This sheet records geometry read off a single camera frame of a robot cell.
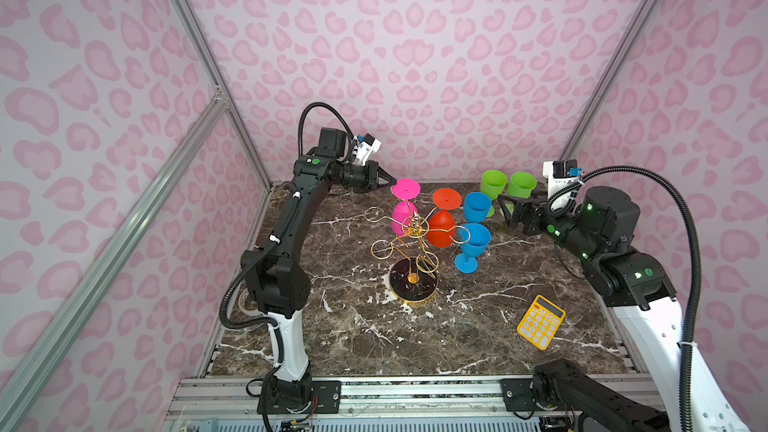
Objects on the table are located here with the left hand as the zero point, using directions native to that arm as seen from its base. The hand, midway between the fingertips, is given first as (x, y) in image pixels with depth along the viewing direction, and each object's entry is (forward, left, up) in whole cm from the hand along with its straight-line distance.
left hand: (396, 177), depth 77 cm
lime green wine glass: (+14, -33, -18) cm, 40 cm away
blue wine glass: (+3, -25, -17) cm, 30 cm away
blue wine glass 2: (-6, -23, -21) cm, 32 cm away
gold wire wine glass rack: (-13, -4, -29) cm, 33 cm away
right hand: (-14, -25, +9) cm, 30 cm away
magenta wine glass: (-2, -2, -3) cm, 4 cm away
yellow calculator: (-28, -40, -31) cm, 57 cm away
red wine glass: (-8, -12, -12) cm, 18 cm away
